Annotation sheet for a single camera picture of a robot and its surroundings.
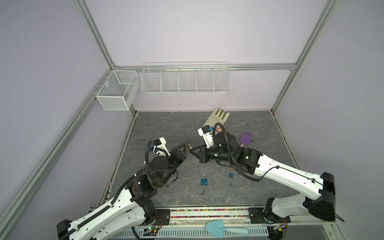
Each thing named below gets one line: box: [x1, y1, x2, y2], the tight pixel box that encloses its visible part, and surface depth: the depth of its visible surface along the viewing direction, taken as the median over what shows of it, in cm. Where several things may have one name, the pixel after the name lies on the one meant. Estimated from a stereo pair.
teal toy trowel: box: [206, 219, 250, 239], surface depth 72 cm
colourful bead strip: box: [170, 208, 250, 219], surface depth 77 cm
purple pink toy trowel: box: [239, 132, 252, 148], surface depth 106 cm
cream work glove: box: [201, 108, 230, 130], surface depth 118 cm
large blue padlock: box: [200, 174, 208, 186], surface depth 87 cm
